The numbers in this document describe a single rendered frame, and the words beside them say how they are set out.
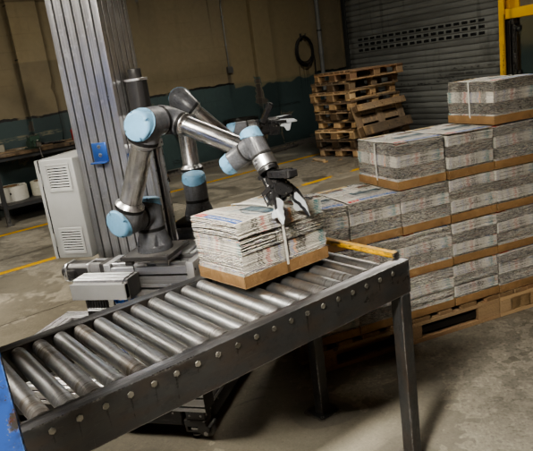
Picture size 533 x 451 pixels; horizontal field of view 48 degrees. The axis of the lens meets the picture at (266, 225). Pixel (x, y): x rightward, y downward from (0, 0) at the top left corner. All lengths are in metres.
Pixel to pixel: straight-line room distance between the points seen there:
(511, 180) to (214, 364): 2.21
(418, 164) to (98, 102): 1.54
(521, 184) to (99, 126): 2.19
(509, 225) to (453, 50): 7.31
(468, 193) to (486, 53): 7.11
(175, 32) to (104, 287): 7.78
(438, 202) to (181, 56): 7.39
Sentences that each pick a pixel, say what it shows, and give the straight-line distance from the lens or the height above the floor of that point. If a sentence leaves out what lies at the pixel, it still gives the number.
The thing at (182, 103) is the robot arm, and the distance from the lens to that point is 2.92.
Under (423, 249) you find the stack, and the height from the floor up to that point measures 0.51.
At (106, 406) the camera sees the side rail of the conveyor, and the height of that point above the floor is 0.77.
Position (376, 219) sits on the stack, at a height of 0.72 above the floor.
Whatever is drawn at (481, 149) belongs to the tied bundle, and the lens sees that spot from 3.27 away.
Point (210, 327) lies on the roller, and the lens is 1.76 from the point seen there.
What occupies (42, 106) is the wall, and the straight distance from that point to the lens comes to 8.97.
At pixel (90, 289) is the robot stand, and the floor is 0.71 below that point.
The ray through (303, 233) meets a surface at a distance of 2.07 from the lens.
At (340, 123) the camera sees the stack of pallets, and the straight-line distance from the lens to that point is 9.47.
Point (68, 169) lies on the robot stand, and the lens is 2.81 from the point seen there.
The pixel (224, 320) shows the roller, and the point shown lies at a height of 0.79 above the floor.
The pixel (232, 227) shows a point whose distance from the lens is 1.91.
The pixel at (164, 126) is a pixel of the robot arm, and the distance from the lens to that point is 2.28.
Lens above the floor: 1.50
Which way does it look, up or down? 15 degrees down
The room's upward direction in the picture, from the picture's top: 8 degrees counter-clockwise
